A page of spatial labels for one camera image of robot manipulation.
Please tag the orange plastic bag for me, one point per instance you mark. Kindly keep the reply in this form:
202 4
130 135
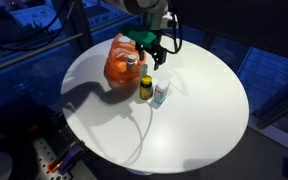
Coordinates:
117 65

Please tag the perforated metal plate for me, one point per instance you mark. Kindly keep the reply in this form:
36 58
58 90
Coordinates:
45 160

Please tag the white lotion bottle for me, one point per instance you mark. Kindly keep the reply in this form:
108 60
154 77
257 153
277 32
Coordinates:
144 70

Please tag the white capped pill bottle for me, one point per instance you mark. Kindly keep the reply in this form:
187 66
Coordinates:
132 63

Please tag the dark window frame post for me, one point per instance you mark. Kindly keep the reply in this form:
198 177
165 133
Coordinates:
81 23

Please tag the purple orange clamp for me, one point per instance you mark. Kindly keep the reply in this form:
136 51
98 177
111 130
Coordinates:
69 158

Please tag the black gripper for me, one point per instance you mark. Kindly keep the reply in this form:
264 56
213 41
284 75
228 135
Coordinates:
152 47

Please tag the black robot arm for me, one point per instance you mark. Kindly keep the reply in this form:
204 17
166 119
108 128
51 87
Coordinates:
145 6

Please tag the metal railing bar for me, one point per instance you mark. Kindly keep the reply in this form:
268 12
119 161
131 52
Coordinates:
27 55

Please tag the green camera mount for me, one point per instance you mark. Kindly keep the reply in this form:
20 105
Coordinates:
140 35

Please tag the small orange clamp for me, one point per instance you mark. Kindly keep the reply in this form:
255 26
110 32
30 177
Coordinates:
33 128

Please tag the yellow capped vitamin bottle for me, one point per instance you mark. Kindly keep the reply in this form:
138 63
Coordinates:
146 88

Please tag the white blue labelled container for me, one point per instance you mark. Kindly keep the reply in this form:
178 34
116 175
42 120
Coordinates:
161 90

